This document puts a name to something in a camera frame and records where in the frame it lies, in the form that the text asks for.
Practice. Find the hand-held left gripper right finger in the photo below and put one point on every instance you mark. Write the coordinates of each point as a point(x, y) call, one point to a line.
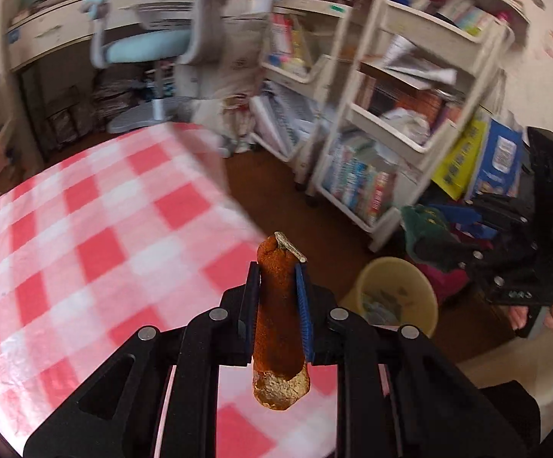
point(307, 324)

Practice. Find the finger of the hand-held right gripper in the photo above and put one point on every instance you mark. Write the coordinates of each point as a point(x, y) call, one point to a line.
point(476, 229)
point(448, 252)

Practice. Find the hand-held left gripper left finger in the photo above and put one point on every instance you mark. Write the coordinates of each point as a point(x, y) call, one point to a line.
point(185, 391)

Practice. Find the orange sausage with torn end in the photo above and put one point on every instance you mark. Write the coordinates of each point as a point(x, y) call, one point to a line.
point(278, 305)

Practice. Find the yellow trash bin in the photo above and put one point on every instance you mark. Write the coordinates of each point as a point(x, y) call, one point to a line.
point(414, 296)

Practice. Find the pink bag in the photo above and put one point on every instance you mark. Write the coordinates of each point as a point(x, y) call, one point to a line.
point(448, 284)

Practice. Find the green cloth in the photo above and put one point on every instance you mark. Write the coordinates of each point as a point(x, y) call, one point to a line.
point(424, 229)

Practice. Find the yellow cardboard box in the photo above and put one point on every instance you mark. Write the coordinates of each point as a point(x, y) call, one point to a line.
point(462, 162)

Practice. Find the blue cardboard box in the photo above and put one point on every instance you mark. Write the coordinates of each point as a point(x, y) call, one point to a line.
point(498, 152)

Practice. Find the stack of colourful books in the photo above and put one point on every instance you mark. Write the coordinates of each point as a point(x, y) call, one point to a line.
point(362, 186)

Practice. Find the crumpled white paper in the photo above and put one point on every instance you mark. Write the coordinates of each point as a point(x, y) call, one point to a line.
point(405, 124)

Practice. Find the row of dark books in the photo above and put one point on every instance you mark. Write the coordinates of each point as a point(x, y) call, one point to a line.
point(400, 98)

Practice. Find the stack of spiral notebooks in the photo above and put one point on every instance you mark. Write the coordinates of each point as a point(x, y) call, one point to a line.
point(281, 114)

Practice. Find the large white shelf cart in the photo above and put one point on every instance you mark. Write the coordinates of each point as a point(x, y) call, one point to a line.
point(424, 21)

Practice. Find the small white shelf cart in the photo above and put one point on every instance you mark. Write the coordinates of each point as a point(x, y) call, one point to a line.
point(288, 72)

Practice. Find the row of red white books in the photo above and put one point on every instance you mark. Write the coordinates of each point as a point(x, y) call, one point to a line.
point(283, 38)

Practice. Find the white tote bag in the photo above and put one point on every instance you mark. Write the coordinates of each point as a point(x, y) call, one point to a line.
point(243, 57)

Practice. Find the clear bag with black trim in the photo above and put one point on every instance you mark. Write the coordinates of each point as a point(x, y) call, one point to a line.
point(64, 126)

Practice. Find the bundle of newspapers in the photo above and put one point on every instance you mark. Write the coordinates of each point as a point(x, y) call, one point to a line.
point(111, 100)

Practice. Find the grey blue desk chair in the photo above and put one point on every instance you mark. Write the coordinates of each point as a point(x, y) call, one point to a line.
point(147, 47)

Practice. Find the white desk with drawers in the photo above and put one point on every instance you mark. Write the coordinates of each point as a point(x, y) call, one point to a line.
point(42, 33)

